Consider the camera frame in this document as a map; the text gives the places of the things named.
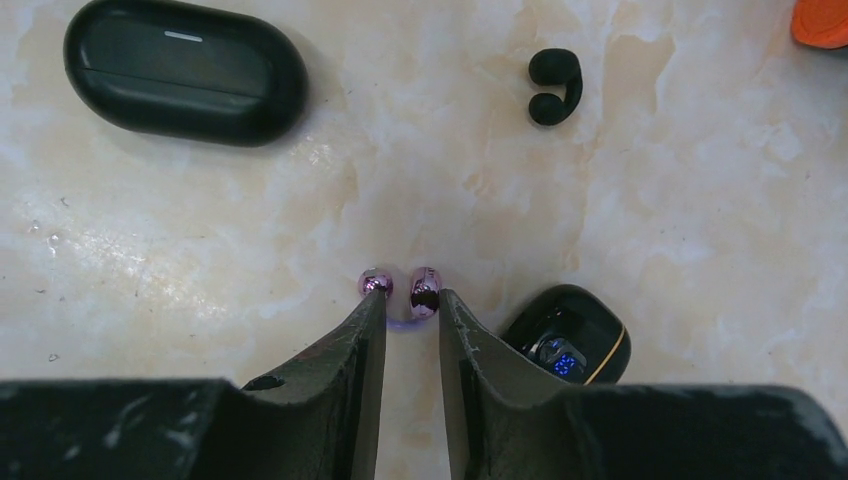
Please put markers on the black marker with orange cap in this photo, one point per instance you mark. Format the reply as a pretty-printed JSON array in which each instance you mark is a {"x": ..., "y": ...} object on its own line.
[{"x": 820, "y": 23}]

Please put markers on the black earbud left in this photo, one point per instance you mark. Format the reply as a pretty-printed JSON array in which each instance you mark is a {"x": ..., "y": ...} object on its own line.
[{"x": 555, "y": 68}]

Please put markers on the black earbud charging case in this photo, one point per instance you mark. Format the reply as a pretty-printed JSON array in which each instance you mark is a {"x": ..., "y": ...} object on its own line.
[{"x": 571, "y": 334}]

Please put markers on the purple ear clip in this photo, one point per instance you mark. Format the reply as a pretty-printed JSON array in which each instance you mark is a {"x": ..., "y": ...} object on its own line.
[{"x": 409, "y": 306}]

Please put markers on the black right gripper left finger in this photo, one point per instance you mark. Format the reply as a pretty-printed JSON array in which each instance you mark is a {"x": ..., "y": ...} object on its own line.
[{"x": 316, "y": 416}]

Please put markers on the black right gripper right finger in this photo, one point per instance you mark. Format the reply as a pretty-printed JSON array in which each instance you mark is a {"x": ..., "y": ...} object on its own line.
[{"x": 506, "y": 418}]

